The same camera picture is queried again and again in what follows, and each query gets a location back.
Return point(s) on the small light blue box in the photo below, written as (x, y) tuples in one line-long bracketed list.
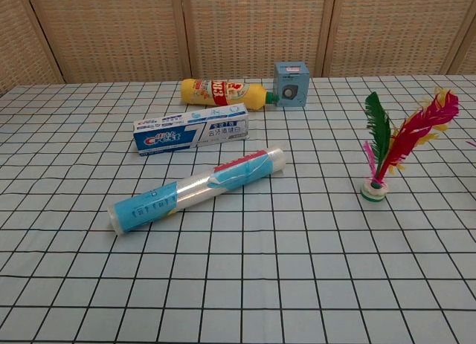
[(292, 85)]

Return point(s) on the colourful feather shuttlecock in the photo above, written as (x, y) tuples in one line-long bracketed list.
[(386, 143)]

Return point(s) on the woven folding screen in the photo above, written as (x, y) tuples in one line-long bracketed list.
[(238, 32)]

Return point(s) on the clear plastic wrap roll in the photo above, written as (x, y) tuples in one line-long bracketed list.
[(193, 189)]

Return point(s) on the checkered light blue tablecloth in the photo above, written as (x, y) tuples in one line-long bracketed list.
[(238, 266)]

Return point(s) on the blue white toothpaste box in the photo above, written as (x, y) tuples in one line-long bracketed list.
[(189, 132)]

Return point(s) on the small pink feather scrap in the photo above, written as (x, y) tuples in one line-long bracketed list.
[(471, 142)]

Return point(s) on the yellow bottle with green cap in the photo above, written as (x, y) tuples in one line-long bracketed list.
[(223, 93)]

